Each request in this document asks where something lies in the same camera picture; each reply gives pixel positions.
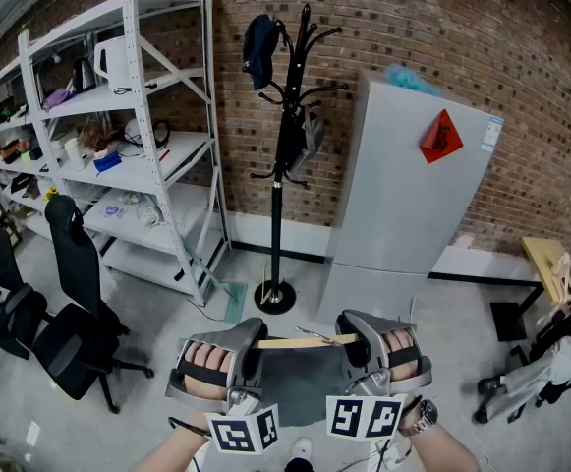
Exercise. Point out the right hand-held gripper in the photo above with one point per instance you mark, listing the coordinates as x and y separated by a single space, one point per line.
363 413

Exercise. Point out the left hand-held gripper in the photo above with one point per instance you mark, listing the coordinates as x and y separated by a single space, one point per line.
236 435

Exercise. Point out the dark grey garment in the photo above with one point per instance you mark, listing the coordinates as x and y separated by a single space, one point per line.
304 381

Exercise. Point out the wooden clothes hanger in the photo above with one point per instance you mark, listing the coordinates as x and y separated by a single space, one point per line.
290 343

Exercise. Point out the black coat rack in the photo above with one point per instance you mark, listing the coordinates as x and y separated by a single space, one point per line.
277 214

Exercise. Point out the person's left forearm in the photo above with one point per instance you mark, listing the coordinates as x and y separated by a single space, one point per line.
177 453

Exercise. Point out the person's right hand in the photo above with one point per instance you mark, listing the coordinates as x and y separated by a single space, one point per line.
398 342

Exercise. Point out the person's left hand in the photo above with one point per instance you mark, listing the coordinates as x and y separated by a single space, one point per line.
206 357

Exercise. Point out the silver wristwatch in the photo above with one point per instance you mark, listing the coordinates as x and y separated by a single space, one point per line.
425 416

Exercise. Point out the white shoe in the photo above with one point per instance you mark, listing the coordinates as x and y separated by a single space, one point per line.
301 446

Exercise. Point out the person's black trousers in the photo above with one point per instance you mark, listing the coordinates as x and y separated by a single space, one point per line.
299 466

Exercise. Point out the green flat mop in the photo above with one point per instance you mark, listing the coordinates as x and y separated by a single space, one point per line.
233 303

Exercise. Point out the grey refrigerator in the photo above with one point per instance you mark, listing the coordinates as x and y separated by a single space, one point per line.
398 204

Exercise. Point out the black office chair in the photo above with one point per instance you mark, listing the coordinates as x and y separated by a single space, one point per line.
74 273
5 273

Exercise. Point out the wooden table with black legs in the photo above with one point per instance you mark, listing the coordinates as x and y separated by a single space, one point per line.
543 253

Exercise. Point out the light wooden stand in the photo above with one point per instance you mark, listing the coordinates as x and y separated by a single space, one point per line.
565 278

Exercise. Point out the purple print packet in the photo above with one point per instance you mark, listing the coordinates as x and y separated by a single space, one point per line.
112 211

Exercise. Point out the grey bag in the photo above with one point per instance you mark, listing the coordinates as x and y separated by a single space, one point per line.
309 138

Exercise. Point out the white metal shelving unit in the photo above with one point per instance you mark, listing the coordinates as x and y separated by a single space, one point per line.
137 170
0 128

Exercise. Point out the red diamond sticker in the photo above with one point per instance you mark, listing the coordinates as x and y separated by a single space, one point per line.
441 138

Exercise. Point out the red pen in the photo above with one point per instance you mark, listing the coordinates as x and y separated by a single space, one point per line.
164 155

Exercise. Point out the blue cloth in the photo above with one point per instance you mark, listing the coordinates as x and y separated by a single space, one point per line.
107 161

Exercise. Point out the yellow flowers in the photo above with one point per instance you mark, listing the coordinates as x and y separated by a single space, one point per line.
50 194

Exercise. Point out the blue white label sticker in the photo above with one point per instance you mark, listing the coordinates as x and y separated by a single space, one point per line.
492 133

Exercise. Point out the white cup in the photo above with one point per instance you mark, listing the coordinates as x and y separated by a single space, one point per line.
74 153

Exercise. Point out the dried brown flowers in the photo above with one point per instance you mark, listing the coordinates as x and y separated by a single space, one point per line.
96 138

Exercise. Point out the dark blue cap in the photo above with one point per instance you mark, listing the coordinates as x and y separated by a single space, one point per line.
260 49

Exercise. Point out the purple cloth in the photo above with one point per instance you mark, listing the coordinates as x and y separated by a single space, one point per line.
58 99

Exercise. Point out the black steel kettle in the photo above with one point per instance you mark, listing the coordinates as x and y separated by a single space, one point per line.
84 74

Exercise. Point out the white electric kettle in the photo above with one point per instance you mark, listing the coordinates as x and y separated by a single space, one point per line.
115 62

